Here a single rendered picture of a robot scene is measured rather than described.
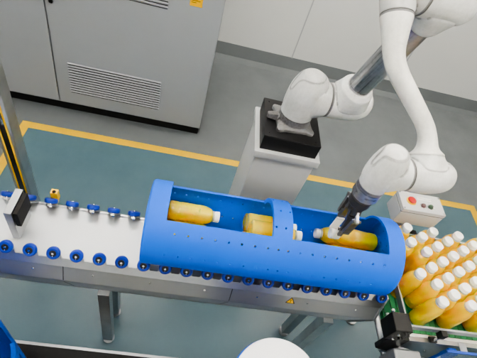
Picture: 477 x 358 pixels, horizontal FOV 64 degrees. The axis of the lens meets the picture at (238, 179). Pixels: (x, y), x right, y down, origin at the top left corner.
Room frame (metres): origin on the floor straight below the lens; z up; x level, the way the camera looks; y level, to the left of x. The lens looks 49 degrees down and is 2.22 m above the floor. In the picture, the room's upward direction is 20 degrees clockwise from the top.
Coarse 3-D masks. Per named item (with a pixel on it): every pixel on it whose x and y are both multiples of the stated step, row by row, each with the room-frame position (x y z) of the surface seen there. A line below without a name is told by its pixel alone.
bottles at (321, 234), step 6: (246, 216) 0.85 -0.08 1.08; (186, 222) 0.73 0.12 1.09; (318, 228) 0.93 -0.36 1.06; (324, 228) 0.94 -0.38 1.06; (318, 234) 0.90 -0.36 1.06; (324, 234) 0.91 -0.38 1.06; (324, 240) 0.90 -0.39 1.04; (330, 240) 0.90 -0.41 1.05; (342, 246) 0.86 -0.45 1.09; (348, 246) 0.88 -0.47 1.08
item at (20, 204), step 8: (16, 192) 0.62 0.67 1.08; (24, 192) 0.63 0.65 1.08; (16, 200) 0.59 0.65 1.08; (24, 200) 0.61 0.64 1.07; (8, 208) 0.56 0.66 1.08; (16, 208) 0.57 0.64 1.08; (24, 208) 0.59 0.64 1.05; (8, 216) 0.54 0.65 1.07; (16, 216) 0.55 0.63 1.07; (24, 216) 0.58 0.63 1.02; (8, 224) 0.54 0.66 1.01; (16, 224) 0.55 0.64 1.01; (24, 224) 0.59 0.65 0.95; (16, 232) 0.54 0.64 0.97
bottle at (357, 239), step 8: (352, 232) 0.90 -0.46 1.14; (360, 232) 0.92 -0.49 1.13; (368, 232) 0.94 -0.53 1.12; (336, 240) 0.87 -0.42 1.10; (344, 240) 0.87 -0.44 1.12; (352, 240) 0.88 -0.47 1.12; (360, 240) 0.89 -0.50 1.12; (368, 240) 0.90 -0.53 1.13; (376, 240) 0.92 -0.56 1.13; (360, 248) 0.88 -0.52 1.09; (368, 248) 0.89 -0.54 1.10
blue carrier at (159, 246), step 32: (160, 192) 0.71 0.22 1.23; (192, 192) 0.85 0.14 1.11; (160, 224) 0.62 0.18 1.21; (192, 224) 0.65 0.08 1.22; (224, 224) 0.84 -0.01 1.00; (288, 224) 0.76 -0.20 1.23; (320, 224) 0.96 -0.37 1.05; (384, 224) 0.91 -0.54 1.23; (160, 256) 0.56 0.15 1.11; (192, 256) 0.59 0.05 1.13; (224, 256) 0.62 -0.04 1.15; (256, 256) 0.65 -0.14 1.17; (288, 256) 0.68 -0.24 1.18; (320, 256) 0.72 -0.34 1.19; (352, 256) 0.75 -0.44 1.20; (384, 256) 0.79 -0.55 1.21; (352, 288) 0.71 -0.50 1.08; (384, 288) 0.74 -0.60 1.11
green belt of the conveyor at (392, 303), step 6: (390, 294) 0.86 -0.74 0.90; (390, 300) 0.83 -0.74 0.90; (396, 300) 0.84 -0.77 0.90; (384, 306) 0.80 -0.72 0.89; (390, 306) 0.81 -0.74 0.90; (396, 306) 0.82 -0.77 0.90; (384, 312) 0.78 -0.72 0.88; (390, 312) 0.78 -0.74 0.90; (408, 312) 0.81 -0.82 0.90; (426, 324) 0.79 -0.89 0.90; (432, 324) 0.80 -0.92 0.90; (414, 330) 0.74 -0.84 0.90; (462, 330) 0.82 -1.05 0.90; (450, 336) 0.77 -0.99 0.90; (456, 336) 0.78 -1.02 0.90; (462, 336) 0.79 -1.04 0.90
